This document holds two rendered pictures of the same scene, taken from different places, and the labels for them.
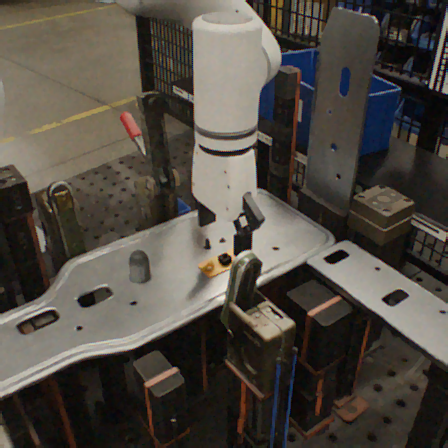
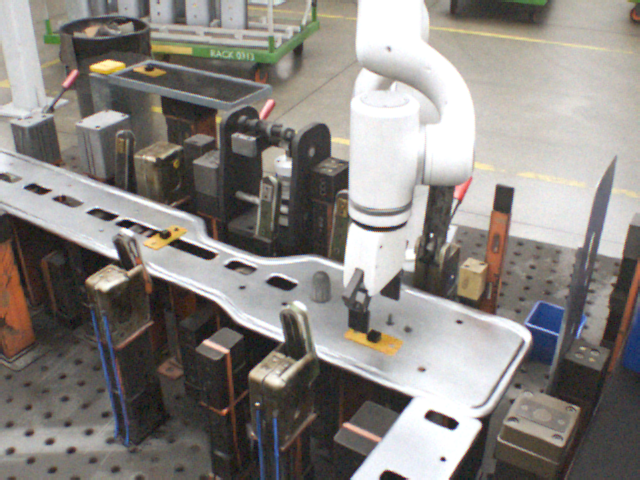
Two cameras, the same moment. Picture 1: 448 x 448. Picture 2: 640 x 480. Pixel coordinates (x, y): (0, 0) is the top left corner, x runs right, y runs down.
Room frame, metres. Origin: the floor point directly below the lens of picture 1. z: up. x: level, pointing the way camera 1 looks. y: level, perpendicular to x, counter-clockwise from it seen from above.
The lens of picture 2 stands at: (0.28, -0.75, 1.67)
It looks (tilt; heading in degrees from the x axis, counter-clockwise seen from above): 31 degrees down; 69
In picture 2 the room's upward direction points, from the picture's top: straight up
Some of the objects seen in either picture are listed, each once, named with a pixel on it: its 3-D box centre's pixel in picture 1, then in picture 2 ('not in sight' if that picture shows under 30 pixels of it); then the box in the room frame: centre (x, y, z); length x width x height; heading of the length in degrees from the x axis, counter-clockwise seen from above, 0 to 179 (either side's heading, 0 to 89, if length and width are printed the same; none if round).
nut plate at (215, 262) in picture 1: (224, 259); (373, 336); (0.65, 0.00, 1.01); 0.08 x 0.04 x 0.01; 126
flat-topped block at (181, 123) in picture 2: not in sight; (196, 177); (0.55, 0.79, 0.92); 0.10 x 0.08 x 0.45; 126
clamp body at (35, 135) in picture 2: not in sight; (45, 184); (0.20, 0.98, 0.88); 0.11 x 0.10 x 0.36; 36
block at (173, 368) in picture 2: not in sight; (179, 302); (0.43, 0.41, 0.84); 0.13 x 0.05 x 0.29; 36
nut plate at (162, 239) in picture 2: not in sight; (165, 235); (0.42, 0.40, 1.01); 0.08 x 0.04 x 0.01; 35
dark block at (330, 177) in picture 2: (32, 276); (331, 262); (0.72, 0.35, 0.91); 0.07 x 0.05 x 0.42; 36
